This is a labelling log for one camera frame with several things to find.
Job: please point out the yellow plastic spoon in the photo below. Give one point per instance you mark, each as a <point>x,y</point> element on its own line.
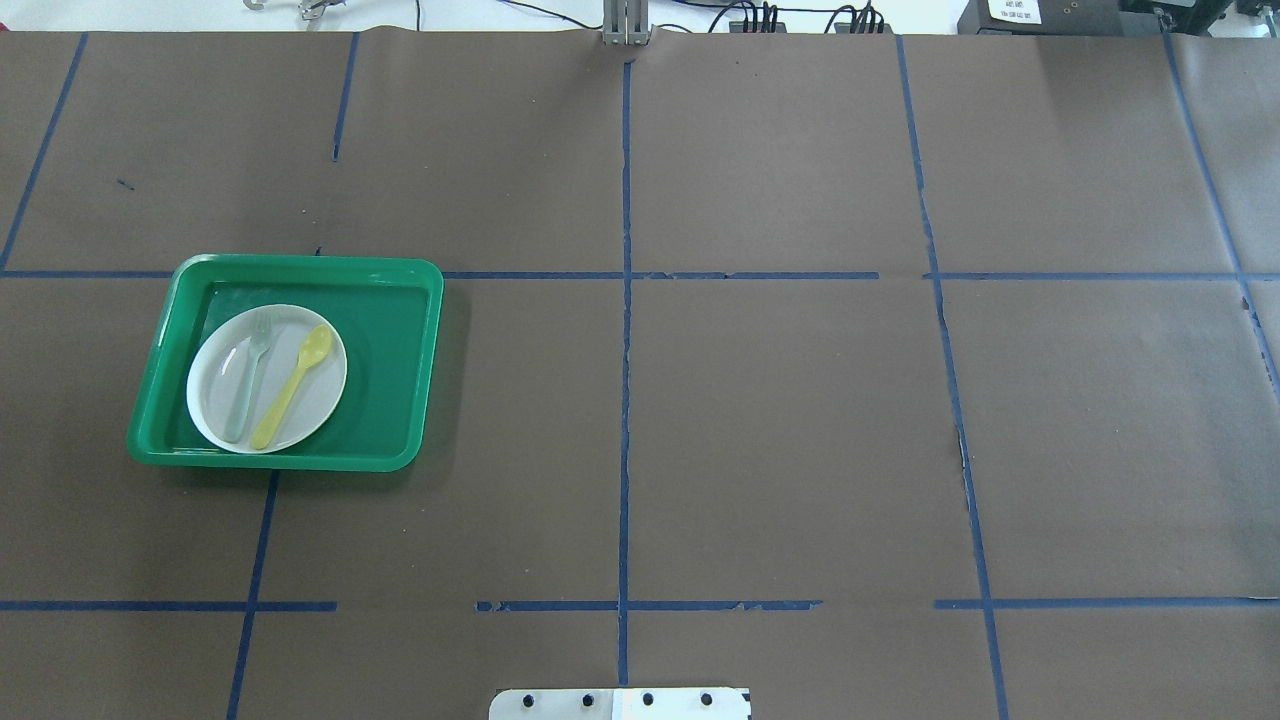
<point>313,350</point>

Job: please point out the black power strip left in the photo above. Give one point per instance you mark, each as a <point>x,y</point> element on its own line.
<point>757,18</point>

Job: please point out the black power strip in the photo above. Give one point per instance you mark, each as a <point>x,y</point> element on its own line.
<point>864,19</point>
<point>757,18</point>

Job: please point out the silver metal mounting plate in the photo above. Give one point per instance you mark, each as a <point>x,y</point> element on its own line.
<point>623,703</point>

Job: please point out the green plastic tray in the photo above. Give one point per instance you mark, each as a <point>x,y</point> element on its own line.
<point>387,312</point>

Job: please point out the white round plate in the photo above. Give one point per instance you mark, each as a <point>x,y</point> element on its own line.
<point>214,375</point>

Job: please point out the black power strip right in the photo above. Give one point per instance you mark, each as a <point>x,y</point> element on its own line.
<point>864,19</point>

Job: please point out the black box with label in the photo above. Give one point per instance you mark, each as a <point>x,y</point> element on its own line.
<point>1042,18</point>

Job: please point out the grey aluminium post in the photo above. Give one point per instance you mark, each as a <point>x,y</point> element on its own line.
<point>626,22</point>

